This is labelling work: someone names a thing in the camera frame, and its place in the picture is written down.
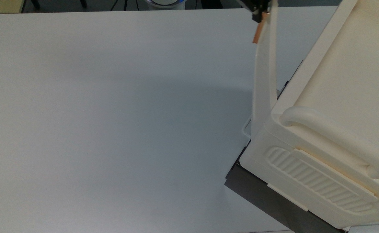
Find white drawer handle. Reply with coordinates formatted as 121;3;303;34
241;116;252;140

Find cream plastic cabinet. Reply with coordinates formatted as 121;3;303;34
240;0;379;229

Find copper door handle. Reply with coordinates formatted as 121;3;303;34
252;12;270;44

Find dark brown drawer base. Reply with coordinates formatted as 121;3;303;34
225;60;350;233

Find yellowish wooden table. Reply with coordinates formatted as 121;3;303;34
0;0;27;14

